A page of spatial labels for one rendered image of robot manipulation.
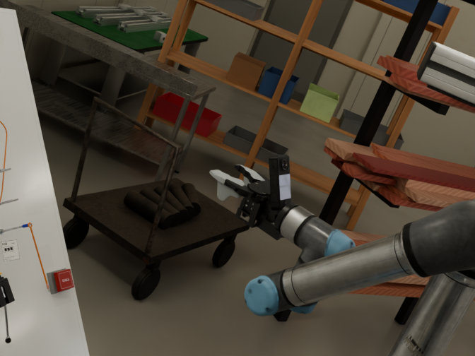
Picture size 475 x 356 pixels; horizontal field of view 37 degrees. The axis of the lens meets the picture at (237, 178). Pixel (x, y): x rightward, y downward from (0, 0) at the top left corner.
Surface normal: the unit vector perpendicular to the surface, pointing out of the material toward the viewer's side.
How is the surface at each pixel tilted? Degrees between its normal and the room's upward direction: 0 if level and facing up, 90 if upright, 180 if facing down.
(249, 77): 90
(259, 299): 90
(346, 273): 94
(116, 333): 0
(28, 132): 50
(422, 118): 90
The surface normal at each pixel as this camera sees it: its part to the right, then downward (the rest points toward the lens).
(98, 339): 0.36, -0.88
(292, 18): -0.23, 0.24
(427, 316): -0.62, 0.02
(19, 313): 0.83, -0.20
